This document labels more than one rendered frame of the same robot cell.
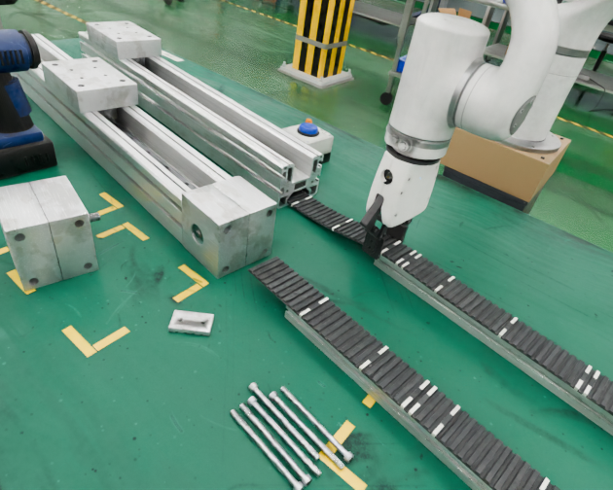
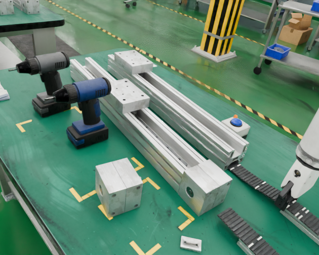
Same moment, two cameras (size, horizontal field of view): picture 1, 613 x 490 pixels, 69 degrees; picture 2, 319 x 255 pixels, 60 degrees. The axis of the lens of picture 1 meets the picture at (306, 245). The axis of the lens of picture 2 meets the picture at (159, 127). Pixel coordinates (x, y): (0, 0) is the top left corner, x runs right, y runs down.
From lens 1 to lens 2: 0.25 m
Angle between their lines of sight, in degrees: 7
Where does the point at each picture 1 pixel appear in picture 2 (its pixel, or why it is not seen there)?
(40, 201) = (120, 174)
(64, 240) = (130, 195)
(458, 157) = not seen: outside the picture
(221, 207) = (205, 181)
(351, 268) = (268, 214)
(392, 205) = (298, 188)
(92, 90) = (129, 102)
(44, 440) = not seen: outside the picture
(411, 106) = (316, 143)
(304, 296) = (248, 234)
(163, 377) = not seen: outside the picture
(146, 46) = (146, 67)
